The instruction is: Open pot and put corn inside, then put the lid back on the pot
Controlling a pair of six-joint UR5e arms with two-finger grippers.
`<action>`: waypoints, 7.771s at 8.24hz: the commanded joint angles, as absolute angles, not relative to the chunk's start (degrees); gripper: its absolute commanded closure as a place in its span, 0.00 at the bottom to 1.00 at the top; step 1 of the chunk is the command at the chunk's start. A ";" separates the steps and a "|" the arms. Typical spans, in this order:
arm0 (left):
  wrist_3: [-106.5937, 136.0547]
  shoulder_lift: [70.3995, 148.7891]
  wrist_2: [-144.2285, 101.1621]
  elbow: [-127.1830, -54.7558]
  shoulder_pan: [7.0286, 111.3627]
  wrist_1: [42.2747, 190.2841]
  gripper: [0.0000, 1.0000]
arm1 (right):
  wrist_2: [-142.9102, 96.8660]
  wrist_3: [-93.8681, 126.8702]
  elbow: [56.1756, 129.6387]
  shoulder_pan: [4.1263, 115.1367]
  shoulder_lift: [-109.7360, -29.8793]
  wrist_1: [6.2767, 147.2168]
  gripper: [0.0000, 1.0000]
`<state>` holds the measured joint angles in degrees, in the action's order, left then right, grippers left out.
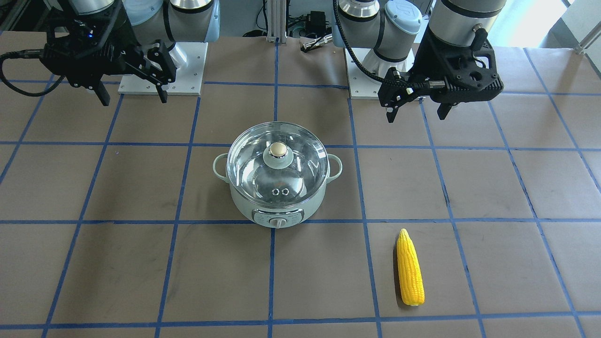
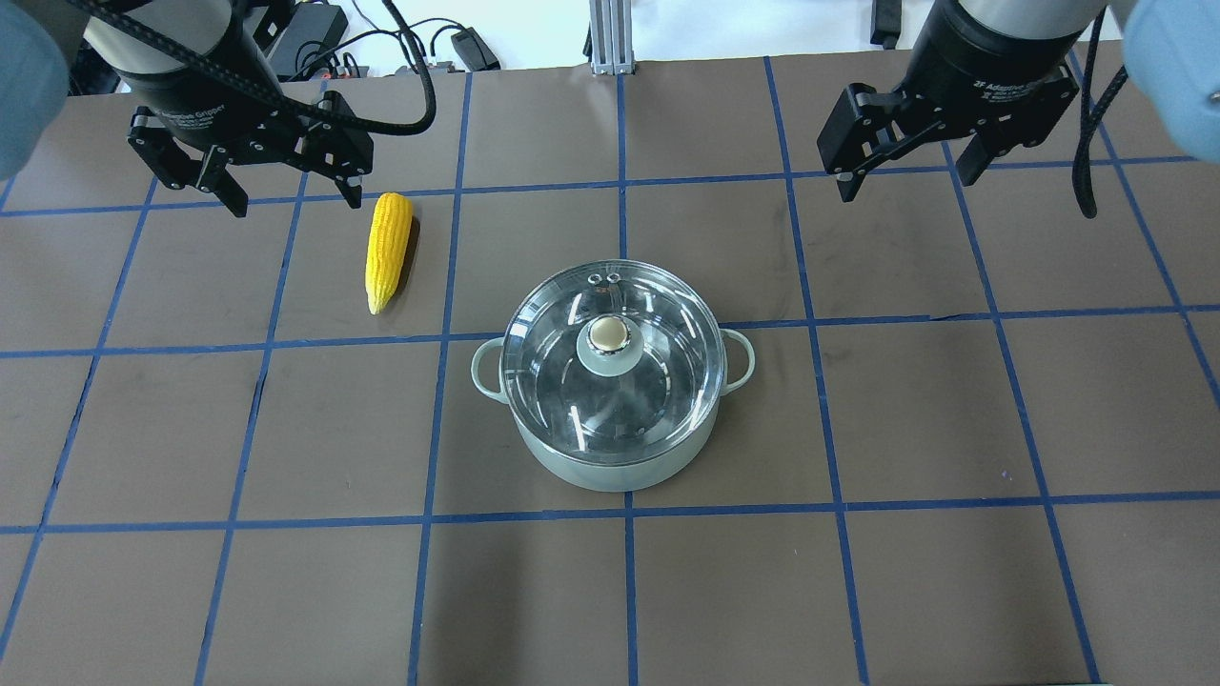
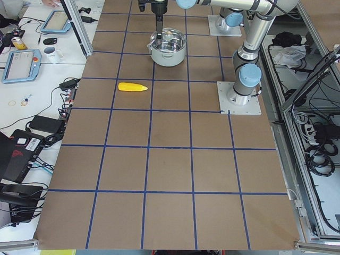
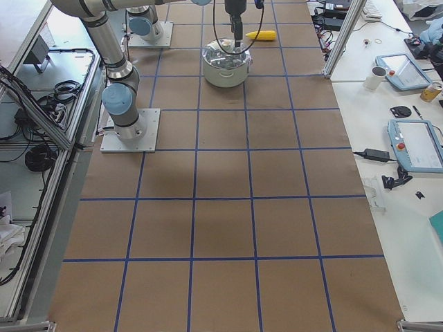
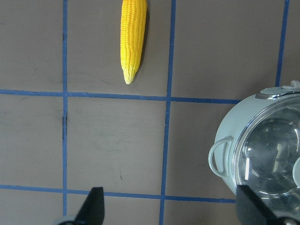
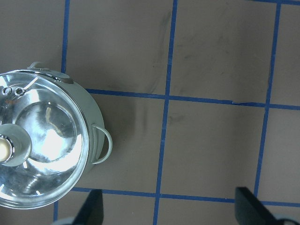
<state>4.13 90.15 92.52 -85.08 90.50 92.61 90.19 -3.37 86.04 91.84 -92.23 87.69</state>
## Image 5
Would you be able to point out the pale green steel pot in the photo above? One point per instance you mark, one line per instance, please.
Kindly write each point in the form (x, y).
(221, 154)

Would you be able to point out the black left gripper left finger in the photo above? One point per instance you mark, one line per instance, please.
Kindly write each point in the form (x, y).
(92, 211)

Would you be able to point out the glass pot lid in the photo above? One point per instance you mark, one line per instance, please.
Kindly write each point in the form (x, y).
(267, 150)

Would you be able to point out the yellow corn cob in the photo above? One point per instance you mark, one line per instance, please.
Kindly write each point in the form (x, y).
(132, 29)

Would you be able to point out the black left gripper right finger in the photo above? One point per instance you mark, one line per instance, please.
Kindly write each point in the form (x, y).
(251, 210)

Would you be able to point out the brown paper table mat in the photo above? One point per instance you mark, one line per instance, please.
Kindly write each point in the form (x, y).
(68, 121)

